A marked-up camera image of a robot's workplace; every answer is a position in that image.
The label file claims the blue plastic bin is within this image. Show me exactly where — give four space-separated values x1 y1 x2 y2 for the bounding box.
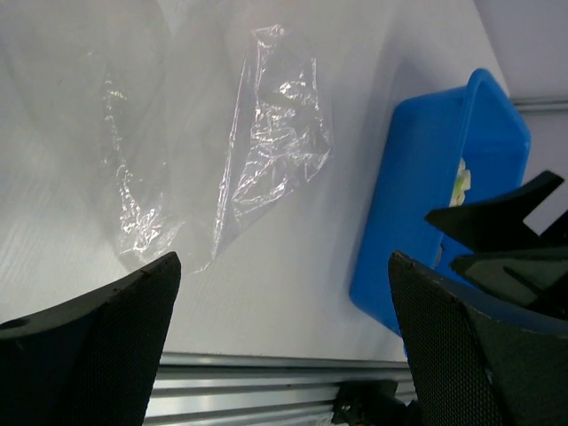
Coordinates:
349 68 531 333

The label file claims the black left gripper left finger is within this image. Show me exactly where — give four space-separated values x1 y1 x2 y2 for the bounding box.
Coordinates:
1 252 181 425

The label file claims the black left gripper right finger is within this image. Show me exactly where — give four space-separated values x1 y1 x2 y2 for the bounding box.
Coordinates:
388 251 567 425

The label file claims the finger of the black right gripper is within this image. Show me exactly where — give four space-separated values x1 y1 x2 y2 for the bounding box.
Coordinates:
425 170 564 253
451 248 567 318

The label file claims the clear zip bag orange zipper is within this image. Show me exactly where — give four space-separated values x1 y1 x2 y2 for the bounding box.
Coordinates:
99 25 334 274

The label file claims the white green cabbage toy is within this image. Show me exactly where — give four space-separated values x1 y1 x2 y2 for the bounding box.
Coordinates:
449 158 471 207

